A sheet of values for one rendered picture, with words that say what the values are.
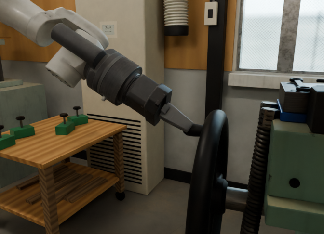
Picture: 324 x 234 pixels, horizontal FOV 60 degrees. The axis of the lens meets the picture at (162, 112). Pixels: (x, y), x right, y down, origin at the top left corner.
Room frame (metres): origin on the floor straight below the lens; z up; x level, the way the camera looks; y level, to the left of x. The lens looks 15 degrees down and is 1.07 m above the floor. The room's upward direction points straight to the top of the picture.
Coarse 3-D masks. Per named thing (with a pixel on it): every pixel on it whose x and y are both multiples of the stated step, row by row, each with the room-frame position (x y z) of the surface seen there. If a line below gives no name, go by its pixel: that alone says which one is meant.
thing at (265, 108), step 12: (264, 108) 0.38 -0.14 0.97; (276, 108) 0.41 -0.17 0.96; (264, 120) 0.37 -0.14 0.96; (264, 132) 0.37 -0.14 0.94; (264, 144) 0.37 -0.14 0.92; (264, 156) 0.36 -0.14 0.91; (252, 168) 0.38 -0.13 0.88; (264, 168) 0.36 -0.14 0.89; (252, 180) 0.37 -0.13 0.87; (264, 180) 0.36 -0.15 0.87; (252, 192) 0.36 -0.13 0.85; (252, 204) 0.36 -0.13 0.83; (252, 216) 0.36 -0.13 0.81; (252, 228) 0.36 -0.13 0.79
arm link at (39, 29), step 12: (48, 12) 0.57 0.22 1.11; (60, 12) 0.57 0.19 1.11; (72, 12) 0.57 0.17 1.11; (36, 24) 0.55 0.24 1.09; (48, 24) 0.57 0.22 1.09; (72, 24) 0.57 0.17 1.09; (84, 24) 0.56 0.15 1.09; (36, 36) 0.55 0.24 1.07; (48, 36) 0.59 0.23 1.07; (96, 36) 0.55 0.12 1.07
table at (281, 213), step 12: (264, 192) 0.36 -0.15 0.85; (264, 204) 0.34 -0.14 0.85; (276, 204) 0.30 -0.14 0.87; (288, 204) 0.30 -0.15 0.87; (300, 204) 0.30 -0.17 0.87; (312, 204) 0.30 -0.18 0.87; (276, 216) 0.30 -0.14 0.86; (288, 216) 0.29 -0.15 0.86; (300, 216) 0.29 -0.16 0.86; (312, 216) 0.29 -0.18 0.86; (288, 228) 0.29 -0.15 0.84; (300, 228) 0.29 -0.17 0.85; (312, 228) 0.28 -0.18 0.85
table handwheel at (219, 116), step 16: (224, 112) 0.46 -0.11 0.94; (208, 128) 0.37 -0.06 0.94; (224, 128) 0.49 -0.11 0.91; (208, 144) 0.35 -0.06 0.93; (224, 144) 0.52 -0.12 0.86; (208, 160) 0.33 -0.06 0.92; (224, 160) 0.53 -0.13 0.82; (192, 176) 0.32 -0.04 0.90; (208, 176) 0.32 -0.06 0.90; (224, 176) 0.53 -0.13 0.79; (192, 192) 0.31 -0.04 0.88; (208, 192) 0.31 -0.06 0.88; (224, 192) 0.40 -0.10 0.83; (240, 192) 0.40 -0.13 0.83; (192, 208) 0.30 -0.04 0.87; (208, 208) 0.30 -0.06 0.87; (224, 208) 0.39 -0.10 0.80; (240, 208) 0.39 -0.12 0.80; (192, 224) 0.29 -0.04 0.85; (208, 224) 0.30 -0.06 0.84
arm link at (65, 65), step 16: (64, 32) 0.51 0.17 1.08; (80, 32) 0.55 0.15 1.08; (64, 48) 0.54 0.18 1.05; (80, 48) 0.49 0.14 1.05; (96, 48) 0.49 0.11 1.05; (48, 64) 0.52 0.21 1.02; (64, 64) 0.52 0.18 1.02; (80, 64) 0.52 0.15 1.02; (96, 64) 0.50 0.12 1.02; (64, 80) 0.52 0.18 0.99; (96, 80) 0.50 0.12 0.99
